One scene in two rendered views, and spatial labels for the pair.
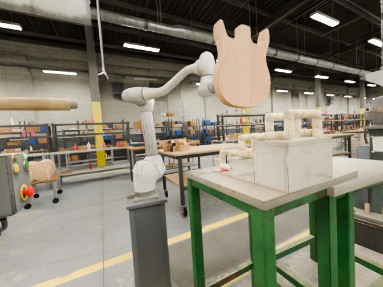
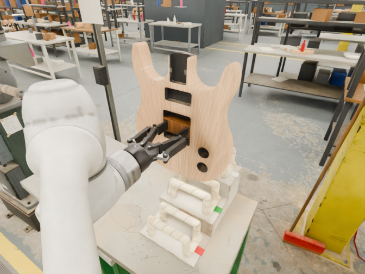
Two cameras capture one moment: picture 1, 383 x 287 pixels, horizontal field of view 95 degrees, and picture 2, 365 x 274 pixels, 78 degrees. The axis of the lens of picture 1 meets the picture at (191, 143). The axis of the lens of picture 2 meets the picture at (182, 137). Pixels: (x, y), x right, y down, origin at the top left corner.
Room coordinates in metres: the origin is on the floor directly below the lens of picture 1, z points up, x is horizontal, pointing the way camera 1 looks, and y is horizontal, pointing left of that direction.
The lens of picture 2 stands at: (1.24, 0.24, 1.81)
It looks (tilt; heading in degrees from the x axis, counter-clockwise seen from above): 33 degrees down; 238
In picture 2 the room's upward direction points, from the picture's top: straight up
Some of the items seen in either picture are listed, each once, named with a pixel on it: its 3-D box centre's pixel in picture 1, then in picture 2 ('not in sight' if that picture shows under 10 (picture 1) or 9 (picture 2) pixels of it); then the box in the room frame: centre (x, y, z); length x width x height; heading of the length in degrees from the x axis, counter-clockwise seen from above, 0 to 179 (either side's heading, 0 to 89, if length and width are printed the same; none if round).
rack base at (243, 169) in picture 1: (262, 165); (193, 204); (0.83, -0.33, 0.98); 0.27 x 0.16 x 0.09; 117
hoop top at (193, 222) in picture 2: (244, 151); (178, 214); (0.94, -0.28, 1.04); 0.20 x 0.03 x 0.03; 116
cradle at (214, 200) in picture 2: (246, 154); (212, 204); (0.79, -0.25, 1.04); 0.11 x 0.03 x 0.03; 27
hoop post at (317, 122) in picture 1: (317, 126); not in sight; (0.69, -0.50, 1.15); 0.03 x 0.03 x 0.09
